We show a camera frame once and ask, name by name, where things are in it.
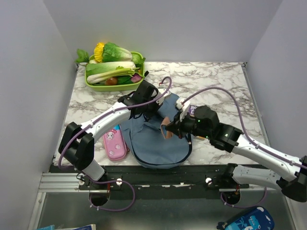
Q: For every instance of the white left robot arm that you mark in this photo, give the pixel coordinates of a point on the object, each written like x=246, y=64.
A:
x=77, y=143

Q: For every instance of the blue fabric backpack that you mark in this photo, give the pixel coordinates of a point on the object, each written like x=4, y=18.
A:
x=147, y=144

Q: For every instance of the yellow flower vegetable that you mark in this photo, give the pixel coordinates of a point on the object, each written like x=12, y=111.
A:
x=98, y=52

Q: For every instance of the green plastic vegetable tray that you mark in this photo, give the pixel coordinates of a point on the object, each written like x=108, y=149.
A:
x=96, y=80

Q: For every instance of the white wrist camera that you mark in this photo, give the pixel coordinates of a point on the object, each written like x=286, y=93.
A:
x=161, y=95
x=183, y=106

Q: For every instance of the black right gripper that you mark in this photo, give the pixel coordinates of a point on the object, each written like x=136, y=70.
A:
x=177, y=127

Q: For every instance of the pink pencil case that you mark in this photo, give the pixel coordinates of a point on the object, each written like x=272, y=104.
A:
x=115, y=146

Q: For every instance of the white napa cabbage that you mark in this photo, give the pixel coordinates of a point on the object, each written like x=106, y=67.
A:
x=109, y=66

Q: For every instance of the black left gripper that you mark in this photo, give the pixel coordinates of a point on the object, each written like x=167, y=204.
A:
x=148, y=115

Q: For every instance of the green lettuce head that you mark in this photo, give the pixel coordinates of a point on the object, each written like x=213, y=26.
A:
x=114, y=53

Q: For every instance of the purple Roald Dahl book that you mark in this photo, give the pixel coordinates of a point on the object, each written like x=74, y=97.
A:
x=192, y=109

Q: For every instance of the aluminium mounting rail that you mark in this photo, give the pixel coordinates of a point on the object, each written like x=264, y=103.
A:
x=212, y=177

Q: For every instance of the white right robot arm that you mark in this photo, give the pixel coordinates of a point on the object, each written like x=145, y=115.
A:
x=281, y=171

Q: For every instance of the blue shark pencil case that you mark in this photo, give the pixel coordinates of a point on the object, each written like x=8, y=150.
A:
x=256, y=218

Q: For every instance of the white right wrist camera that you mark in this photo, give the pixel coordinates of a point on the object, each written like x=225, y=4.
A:
x=183, y=106

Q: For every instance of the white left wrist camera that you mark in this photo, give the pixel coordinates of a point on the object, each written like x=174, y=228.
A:
x=161, y=95

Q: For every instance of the purple onion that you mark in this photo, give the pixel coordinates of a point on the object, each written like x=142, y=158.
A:
x=136, y=78

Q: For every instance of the brown mushroom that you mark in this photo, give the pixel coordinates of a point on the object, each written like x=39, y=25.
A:
x=111, y=81

